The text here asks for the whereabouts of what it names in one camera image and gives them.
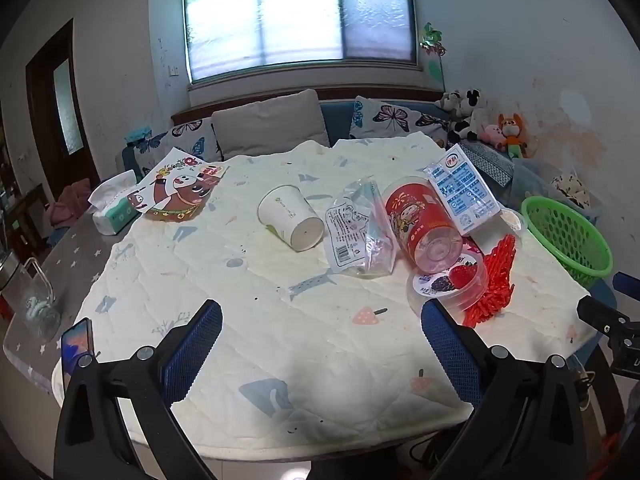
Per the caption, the brown wooden sofa backrest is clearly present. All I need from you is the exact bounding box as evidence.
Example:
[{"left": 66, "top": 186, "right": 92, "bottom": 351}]
[{"left": 171, "top": 87, "right": 446, "bottom": 126}]

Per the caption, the green white tissue pack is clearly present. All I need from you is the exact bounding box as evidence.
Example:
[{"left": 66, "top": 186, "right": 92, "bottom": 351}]
[{"left": 88, "top": 170, "right": 143, "bottom": 235}]

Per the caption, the cream patterned cloth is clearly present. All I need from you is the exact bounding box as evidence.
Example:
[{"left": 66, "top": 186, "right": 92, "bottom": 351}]
[{"left": 550, "top": 172, "right": 592, "bottom": 208}]

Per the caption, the red plastic clip strip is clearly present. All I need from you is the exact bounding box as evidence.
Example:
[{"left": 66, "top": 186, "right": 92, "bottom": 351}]
[{"left": 462, "top": 234, "right": 517, "bottom": 329}]

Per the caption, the green plastic basket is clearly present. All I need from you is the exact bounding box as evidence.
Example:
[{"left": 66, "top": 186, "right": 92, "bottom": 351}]
[{"left": 521, "top": 196, "right": 614, "bottom": 288}]

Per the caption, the small butterfly print cushion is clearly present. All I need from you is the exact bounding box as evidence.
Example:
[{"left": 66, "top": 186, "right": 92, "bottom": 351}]
[{"left": 131, "top": 119, "right": 223, "bottom": 176}]

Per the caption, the clear plastic packet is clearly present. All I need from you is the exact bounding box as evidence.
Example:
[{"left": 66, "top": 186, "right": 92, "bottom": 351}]
[{"left": 324, "top": 176, "right": 398, "bottom": 278}]

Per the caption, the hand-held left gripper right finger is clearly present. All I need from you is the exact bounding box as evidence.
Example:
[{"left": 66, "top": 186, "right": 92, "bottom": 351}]
[{"left": 420, "top": 299, "right": 587, "bottom": 480}]

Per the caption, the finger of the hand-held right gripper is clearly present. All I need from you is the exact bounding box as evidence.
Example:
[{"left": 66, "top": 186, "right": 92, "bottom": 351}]
[
  {"left": 576, "top": 296, "right": 632, "bottom": 334},
  {"left": 614, "top": 272, "right": 640, "bottom": 304}
]

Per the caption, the cream quilted blanket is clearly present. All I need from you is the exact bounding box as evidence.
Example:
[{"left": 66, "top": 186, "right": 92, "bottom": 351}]
[{"left": 52, "top": 132, "right": 596, "bottom": 461}]

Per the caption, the red plastic cup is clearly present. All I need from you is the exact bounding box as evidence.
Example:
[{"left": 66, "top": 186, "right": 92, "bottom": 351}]
[{"left": 384, "top": 176, "right": 465, "bottom": 270}]

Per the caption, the white blue milk carton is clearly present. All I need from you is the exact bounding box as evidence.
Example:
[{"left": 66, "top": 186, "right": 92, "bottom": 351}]
[{"left": 423, "top": 142, "right": 502, "bottom": 237}]

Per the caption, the orange fox plush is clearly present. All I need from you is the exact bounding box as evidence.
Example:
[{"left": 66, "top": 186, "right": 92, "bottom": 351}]
[{"left": 497, "top": 112, "right": 530, "bottom": 160}]

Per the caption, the cartoon bear paper sheet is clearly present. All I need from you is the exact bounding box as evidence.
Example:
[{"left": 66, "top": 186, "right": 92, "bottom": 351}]
[{"left": 125, "top": 147, "right": 228, "bottom": 223}]

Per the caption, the large glass window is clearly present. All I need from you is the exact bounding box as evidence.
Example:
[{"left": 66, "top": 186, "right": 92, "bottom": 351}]
[{"left": 181, "top": 0, "right": 418, "bottom": 86}]

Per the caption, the blue patterned towel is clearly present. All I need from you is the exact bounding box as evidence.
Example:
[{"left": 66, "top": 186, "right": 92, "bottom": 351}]
[{"left": 457, "top": 141, "right": 516, "bottom": 188}]

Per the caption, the pink pig plush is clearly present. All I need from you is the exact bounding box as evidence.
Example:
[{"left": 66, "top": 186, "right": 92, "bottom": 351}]
[{"left": 477, "top": 122, "right": 506, "bottom": 150}]

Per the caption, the beige cushion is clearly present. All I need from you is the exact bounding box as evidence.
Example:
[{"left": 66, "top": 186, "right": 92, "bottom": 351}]
[{"left": 210, "top": 88, "right": 332, "bottom": 161}]

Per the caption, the smartphone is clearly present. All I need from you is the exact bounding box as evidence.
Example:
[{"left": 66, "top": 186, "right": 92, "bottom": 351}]
[{"left": 60, "top": 317, "right": 96, "bottom": 393}]

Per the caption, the pink cloth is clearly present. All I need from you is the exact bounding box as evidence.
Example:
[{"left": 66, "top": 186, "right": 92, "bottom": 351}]
[{"left": 44, "top": 177, "right": 92, "bottom": 228}]

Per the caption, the fruit label yogurt cup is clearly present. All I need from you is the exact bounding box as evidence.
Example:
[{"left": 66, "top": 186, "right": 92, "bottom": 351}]
[{"left": 406, "top": 237, "right": 489, "bottom": 318}]

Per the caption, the grey star tablecloth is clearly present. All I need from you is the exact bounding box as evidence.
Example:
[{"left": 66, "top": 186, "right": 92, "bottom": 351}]
[{"left": 2, "top": 205, "right": 131, "bottom": 396}]

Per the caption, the clear glass jar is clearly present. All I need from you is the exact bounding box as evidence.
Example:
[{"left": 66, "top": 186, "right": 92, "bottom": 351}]
[{"left": 0, "top": 257, "right": 62, "bottom": 343}]

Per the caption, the small clear plastic cup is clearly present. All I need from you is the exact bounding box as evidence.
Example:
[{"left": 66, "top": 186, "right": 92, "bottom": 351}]
[{"left": 500, "top": 208, "right": 526, "bottom": 241}]

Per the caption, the clear plastic storage box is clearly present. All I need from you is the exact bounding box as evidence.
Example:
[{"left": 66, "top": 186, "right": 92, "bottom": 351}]
[{"left": 510, "top": 159, "right": 606, "bottom": 221}]

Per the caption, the colourful pinwheel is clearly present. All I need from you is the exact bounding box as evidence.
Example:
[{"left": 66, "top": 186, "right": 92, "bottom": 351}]
[{"left": 419, "top": 22, "right": 447, "bottom": 86}]

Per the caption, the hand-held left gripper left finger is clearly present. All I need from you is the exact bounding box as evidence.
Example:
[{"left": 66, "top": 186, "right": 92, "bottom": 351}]
[{"left": 54, "top": 299, "right": 224, "bottom": 480}]

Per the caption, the large butterfly print cushion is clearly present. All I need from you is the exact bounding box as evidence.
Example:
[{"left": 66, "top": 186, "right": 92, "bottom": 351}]
[{"left": 348, "top": 95, "right": 453, "bottom": 150}]

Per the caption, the black white cow plush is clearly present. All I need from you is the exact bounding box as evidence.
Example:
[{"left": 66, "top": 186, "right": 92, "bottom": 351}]
[{"left": 446, "top": 89, "right": 488, "bottom": 150}]

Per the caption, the white paper cup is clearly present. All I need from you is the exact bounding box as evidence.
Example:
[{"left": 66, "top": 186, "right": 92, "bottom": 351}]
[{"left": 257, "top": 184, "right": 326, "bottom": 253}]

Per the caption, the dark wooden door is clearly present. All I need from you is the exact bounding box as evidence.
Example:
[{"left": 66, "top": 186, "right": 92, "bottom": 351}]
[{"left": 25, "top": 19, "right": 101, "bottom": 196}]

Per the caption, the grey white plush toy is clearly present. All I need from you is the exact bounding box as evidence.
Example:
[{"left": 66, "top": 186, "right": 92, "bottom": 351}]
[{"left": 436, "top": 91, "right": 463, "bottom": 117}]

